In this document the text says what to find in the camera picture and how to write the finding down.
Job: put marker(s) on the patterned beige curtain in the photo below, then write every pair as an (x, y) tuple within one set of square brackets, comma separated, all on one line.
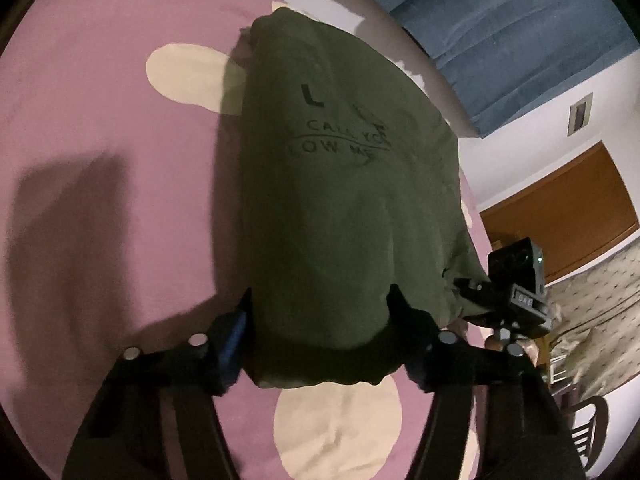
[(596, 317)]

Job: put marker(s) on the olive green jacket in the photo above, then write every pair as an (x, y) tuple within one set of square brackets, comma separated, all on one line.
[(351, 208)]

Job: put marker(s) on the pink polka dot bedsheet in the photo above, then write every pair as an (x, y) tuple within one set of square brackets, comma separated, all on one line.
[(118, 206)]

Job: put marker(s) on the dark wooden chair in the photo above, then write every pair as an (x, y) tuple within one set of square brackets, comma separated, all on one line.
[(588, 436)]

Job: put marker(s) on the wall switch plate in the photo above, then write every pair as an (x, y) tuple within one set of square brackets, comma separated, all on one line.
[(579, 114)]

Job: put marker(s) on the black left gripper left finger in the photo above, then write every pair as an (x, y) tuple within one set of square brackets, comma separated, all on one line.
[(153, 405)]

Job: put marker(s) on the blue curtain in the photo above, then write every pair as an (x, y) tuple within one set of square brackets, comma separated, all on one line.
[(504, 58)]

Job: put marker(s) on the brown wooden door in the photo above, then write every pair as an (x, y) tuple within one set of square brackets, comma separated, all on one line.
[(575, 214)]

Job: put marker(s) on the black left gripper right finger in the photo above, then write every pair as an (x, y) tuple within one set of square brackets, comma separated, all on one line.
[(525, 435)]

